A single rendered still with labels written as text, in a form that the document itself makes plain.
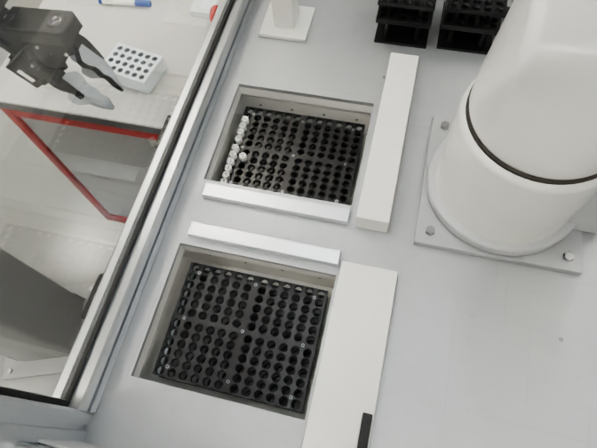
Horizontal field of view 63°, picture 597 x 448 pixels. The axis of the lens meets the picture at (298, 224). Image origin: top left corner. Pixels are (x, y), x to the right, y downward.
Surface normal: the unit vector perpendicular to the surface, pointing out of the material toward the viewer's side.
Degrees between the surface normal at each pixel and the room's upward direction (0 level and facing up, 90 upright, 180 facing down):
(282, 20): 90
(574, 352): 0
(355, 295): 0
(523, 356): 0
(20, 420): 90
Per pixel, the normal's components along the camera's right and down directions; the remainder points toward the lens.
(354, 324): -0.07, -0.43
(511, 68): -1.00, 0.00
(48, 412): 0.97, 0.18
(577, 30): -0.20, 0.25
